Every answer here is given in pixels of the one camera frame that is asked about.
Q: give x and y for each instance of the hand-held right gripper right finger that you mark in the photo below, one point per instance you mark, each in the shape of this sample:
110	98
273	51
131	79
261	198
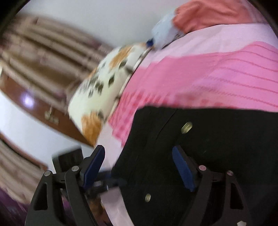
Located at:
184	171

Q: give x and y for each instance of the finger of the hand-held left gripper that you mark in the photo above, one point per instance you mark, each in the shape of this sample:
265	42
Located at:
113	182

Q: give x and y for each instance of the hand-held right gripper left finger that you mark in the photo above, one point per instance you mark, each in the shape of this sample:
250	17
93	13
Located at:
92	167

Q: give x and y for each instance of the black pants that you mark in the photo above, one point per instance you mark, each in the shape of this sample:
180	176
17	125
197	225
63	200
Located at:
217	152

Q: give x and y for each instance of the white floral pillow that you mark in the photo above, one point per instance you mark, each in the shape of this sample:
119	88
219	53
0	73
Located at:
97	100

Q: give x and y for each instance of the purple floor mat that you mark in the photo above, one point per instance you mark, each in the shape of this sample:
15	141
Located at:
8	208

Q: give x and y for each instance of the pink checked bedsheet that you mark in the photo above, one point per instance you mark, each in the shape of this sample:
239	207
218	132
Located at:
217	71

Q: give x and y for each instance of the brown striped curtain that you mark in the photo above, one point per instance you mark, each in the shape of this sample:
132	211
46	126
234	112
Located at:
43	54

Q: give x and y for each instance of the small dark blue cloth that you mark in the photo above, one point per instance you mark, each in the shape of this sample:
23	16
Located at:
150	43

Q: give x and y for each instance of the orange checked patchwork pillow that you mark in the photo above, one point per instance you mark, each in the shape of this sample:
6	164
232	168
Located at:
206	15

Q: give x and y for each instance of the brown wooden bed frame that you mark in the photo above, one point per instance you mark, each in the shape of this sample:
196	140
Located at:
32	102

